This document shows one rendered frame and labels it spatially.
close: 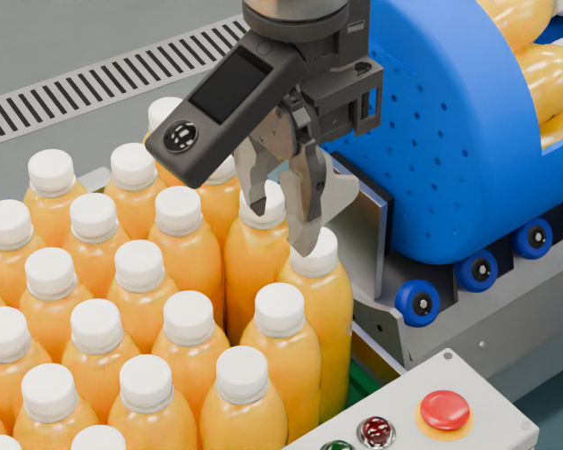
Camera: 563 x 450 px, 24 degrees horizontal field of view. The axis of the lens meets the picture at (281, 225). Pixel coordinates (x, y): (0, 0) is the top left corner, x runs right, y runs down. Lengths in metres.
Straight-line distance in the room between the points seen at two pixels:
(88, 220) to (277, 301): 0.18
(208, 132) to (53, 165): 0.34
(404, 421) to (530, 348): 0.43
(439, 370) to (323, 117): 0.22
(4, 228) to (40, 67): 2.07
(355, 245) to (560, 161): 0.22
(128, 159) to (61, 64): 2.01
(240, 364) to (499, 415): 0.20
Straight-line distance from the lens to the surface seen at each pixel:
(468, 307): 1.28
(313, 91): 0.89
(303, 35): 0.85
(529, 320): 1.36
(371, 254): 1.24
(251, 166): 0.97
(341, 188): 0.96
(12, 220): 1.12
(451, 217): 1.18
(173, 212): 1.11
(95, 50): 3.20
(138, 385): 0.98
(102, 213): 1.11
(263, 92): 0.85
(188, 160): 0.85
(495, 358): 1.34
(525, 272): 1.33
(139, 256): 1.07
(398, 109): 1.18
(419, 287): 1.22
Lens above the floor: 1.86
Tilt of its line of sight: 44 degrees down
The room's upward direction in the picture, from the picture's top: straight up
